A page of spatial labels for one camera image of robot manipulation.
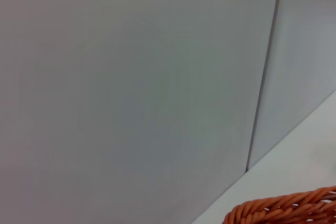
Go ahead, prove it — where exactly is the orange woven plastic basket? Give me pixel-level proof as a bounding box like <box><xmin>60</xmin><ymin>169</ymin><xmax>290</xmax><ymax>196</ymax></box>
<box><xmin>223</xmin><ymin>186</ymin><xmax>336</xmax><ymax>224</ymax></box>

